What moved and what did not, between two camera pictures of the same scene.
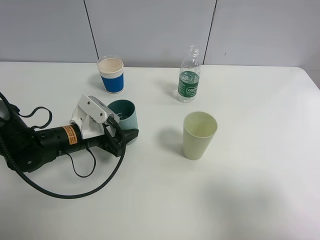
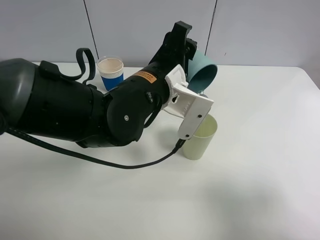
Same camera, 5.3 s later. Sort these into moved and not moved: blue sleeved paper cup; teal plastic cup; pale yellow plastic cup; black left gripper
Moved: black left gripper; teal plastic cup
Not moved: blue sleeved paper cup; pale yellow plastic cup
